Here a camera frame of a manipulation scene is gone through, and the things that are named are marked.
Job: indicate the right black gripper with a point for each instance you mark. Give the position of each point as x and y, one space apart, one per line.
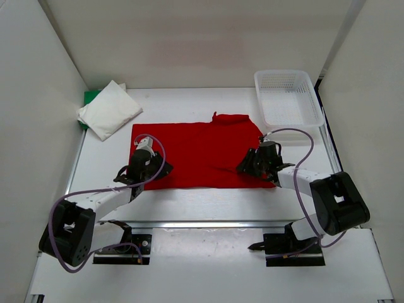
246 166

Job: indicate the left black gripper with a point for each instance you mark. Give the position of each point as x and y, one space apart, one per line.
165 171

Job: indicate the red t shirt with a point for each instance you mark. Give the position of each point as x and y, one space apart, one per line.
205 154

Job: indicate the white plastic basket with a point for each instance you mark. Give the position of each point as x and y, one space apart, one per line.
287 101

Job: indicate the white t shirt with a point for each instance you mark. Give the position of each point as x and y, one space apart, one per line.
109 110

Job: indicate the green t shirt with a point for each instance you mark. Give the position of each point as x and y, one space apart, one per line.
89 96

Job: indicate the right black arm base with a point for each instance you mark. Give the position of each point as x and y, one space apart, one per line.
285 250

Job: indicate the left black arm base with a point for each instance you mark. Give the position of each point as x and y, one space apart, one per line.
115 243

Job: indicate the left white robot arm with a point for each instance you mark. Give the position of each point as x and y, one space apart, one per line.
77 227

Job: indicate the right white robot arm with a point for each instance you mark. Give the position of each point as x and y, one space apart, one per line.
337 202

